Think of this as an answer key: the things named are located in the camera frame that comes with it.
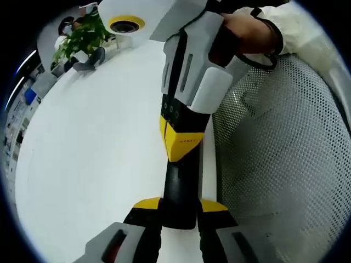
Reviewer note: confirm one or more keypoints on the dark figurine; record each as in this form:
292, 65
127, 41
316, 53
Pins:
91, 60

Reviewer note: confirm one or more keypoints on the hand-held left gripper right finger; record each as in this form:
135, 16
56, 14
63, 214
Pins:
235, 246

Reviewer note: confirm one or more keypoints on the white mesh office chair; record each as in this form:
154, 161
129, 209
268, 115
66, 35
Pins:
288, 137

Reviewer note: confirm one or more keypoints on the person's right hand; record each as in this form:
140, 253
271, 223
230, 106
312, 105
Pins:
246, 35

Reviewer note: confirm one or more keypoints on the green potted plant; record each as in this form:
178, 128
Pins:
82, 35

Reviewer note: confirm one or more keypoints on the blue bin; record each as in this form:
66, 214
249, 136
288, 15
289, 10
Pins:
30, 96

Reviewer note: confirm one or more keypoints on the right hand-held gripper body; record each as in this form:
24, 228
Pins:
153, 16

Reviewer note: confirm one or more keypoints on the black remote control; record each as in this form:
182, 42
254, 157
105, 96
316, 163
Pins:
179, 197

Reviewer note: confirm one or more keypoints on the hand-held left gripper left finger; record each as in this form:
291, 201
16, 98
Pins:
118, 243

